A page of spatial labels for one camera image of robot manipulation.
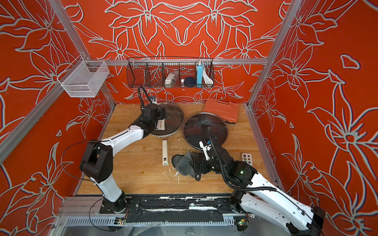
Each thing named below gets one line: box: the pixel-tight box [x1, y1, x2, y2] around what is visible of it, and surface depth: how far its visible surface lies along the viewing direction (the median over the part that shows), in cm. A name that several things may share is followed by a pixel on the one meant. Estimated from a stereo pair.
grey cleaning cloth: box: [171, 151, 206, 178], surface depth 82 cm
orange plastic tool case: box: [203, 97, 240, 124], surface depth 112 cm
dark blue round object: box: [184, 76, 197, 89], surface depth 97 cm
